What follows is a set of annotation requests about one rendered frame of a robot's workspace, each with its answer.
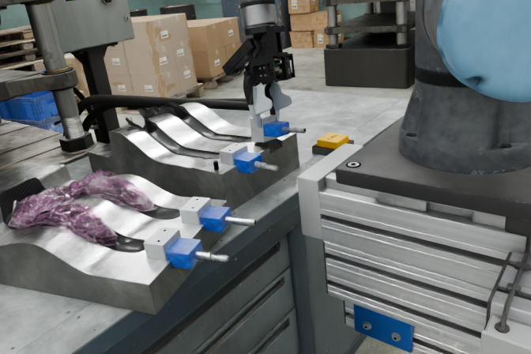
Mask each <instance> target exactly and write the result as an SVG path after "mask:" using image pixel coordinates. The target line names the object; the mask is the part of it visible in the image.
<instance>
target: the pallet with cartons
mask: <svg viewBox="0 0 531 354"><path fill-rule="evenodd" d="M187 26H188V31H189V37H190V45H191V50H192V55H193V60H194V68H195V73H196V78H197V82H204V86H203V89H216V88H217V86H218V84H217V83H228V82H229V81H232V80H233V78H232V76H227V75H226V74H225V72H224V70H223V68H222V66H223V65H224V64H225V63H226V62H227V61H228V60H229V59H230V58H231V57H232V56H233V55H234V54H235V52H236V51H237V50H238V49H239V48H240V47H241V45H242V44H241V41H240V38H239V26H238V20H237V17H226V18H214V19H202V20H191V21H187Z"/></svg>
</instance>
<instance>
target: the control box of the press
mask: <svg viewBox="0 0 531 354"><path fill-rule="evenodd" d="M50 4H51V9H52V13H53V16H54V19H55V24H56V28H57V31H58V36H59V39H60V43H61V45H62V51H63V54H69V53H71V54H72V55H73V56H74V57H75V58H76V59H77V60H78V61H79V62H80V63H81V64H82V66H83V69H84V72H85V78H86V81H87V85H88V90H89V94H90V96H93V95H112V92H111V86H110V83H109V79H108V75H107V70H106V66H105V62H104V56H105V53H106V50H107V47H109V46H111V47H114V46H115V45H117V44H118V42H121V41H125V40H131V39H134V37H135V36H134V29H133V25H132V21H131V17H130V10H129V6H128V2H127V0H54V1H52V2H51V3H50ZM25 8H26V11H27V14H28V19H29V22H30V25H31V28H32V33H33V35H34V39H35V41H36V46H37V50H38V52H39V54H41V51H40V46H39V44H38V40H37V38H36V33H35V29H34V26H33V23H32V18H31V15H30V12H29V9H28V6H25ZM118 128H120V125H119V120H118V116H117V113H116V109H115V108H113V109H110V110H108V111H105V112H104V113H102V114H101V115H100V116H98V117H97V118H96V120H95V121H94V122H93V124H92V125H91V127H90V129H91V130H94V133H95V135H96V141H98V142H101V143H105V144H108V143H110V138H109V133H108V132H109V131H112V130H115V129H118Z"/></svg>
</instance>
